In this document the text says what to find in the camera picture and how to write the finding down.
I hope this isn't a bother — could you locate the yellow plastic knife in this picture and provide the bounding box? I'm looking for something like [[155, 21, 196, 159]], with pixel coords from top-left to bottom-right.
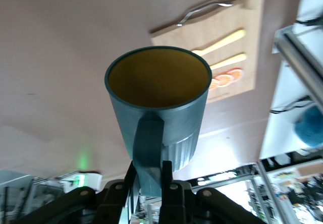
[[209, 53, 247, 71]]

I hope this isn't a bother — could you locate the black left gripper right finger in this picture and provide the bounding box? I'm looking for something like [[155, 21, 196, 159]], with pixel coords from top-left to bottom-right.
[[158, 160, 260, 224]]

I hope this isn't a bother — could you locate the yellow plastic fork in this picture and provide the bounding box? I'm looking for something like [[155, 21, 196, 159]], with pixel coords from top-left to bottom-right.
[[191, 29, 247, 57]]

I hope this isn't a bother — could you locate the aluminium camera mount post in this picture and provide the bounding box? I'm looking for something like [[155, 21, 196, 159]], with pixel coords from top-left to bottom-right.
[[272, 23, 323, 106]]

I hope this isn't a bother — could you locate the thin black cable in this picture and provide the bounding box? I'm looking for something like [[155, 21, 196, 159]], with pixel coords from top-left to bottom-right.
[[295, 16, 323, 27], [269, 94, 317, 114]]

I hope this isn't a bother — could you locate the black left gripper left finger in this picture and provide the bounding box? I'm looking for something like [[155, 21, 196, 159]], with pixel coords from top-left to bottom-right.
[[15, 161, 138, 224]]

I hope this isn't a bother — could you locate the teal cup yellow inside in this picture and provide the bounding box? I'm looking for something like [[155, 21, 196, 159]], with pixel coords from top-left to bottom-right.
[[104, 46, 211, 198]]

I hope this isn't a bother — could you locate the wooden cutting board metal handle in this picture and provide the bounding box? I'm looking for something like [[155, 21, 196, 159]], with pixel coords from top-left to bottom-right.
[[150, 0, 265, 104]]

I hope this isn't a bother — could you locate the blue fuzzy object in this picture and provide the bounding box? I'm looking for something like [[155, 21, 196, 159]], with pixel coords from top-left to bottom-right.
[[293, 104, 323, 148]]

